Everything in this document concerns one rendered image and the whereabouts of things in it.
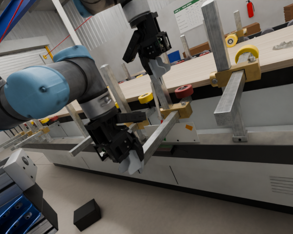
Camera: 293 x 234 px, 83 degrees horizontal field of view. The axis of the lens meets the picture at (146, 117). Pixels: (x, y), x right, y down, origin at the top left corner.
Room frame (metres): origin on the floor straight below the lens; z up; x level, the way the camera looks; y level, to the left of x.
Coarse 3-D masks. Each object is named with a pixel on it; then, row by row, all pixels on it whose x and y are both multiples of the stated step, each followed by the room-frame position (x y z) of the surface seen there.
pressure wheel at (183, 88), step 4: (188, 84) 0.74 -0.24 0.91; (180, 88) 0.74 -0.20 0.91; (184, 88) 0.72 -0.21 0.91; (188, 88) 0.69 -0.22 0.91; (192, 88) 0.71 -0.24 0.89; (176, 92) 0.71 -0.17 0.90; (180, 92) 0.70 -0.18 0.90; (184, 92) 0.69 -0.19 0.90; (188, 92) 0.69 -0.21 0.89; (192, 92) 0.70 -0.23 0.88; (176, 96) 0.73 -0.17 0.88; (180, 96) 0.70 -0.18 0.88; (184, 96) 0.69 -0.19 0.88; (188, 96) 0.72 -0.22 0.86
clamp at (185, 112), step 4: (176, 104) 0.66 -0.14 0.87; (180, 104) 0.64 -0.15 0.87; (188, 104) 0.62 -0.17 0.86; (160, 108) 0.70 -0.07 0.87; (172, 108) 0.64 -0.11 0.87; (176, 108) 0.62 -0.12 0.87; (180, 108) 0.61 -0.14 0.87; (184, 108) 0.60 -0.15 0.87; (188, 108) 0.61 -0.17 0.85; (164, 112) 0.66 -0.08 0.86; (168, 112) 0.65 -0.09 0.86; (180, 112) 0.61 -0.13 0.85; (184, 112) 0.60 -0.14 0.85; (188, 112) 0.60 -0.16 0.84; (192, 112) 0.63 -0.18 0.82; (164, 116) 0.67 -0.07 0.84; (180, 116) 0.62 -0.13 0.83; (184, 116) 0.61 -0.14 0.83; (188, 116) 0.60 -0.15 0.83
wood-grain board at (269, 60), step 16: (272, 32) 1.07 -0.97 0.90; (288, 32) 0.88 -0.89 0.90; (272, 48) 0.73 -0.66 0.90; (288, 48) 0.64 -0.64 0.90; (192, 64) 1.23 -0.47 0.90; (208, 64) 0.99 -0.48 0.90; (272, 64) 0.56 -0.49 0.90; (288, 64) 0.53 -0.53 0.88; (144, 80) 1.49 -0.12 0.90; (176, 80) 0.95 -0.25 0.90; (192, 80) 0.80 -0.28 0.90; (208, 80) 0.72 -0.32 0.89; (112, 96) 1.42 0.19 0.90; (128, 96) 1.12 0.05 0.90; (64, 112) 1.77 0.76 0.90; (80, 112) 1.48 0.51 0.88
